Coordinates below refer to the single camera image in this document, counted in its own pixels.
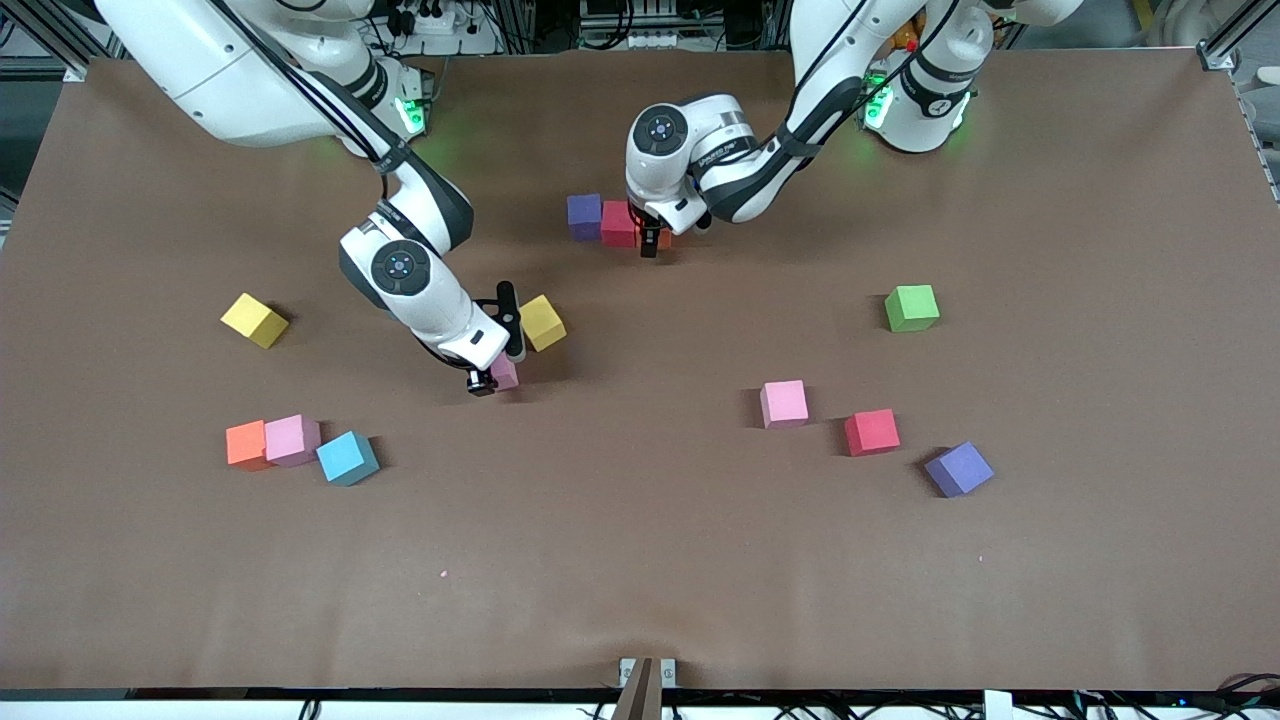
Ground red foam block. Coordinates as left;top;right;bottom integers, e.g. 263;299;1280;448
844;408;901;458
601;200;641;249

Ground purple foam block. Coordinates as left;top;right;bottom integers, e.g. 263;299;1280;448
566;193;604;242
923;441;995;499

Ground yellow foam block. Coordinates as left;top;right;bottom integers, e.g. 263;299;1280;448
220;292;290;350
520;294;567;353

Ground cyan foam block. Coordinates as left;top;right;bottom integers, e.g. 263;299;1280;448
316;430;381;488

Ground grey electronics rack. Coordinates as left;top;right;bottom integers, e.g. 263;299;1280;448
578;0;736;53

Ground green foam block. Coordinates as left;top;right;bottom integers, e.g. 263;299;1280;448
884;284;941;334

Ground white power strip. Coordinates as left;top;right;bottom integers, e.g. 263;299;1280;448
385;0;501;56

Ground grey metal table edge bracket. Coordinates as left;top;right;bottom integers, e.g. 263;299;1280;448
618;656;678;691

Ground brown tapered post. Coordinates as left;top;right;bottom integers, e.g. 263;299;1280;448
610;657;663;720

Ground aluminium frame strut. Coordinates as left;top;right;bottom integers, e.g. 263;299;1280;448
1198;0;1280;73
0;0;149;83

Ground tangled dark cables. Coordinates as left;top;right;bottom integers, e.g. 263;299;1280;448
1060;672;1280;720

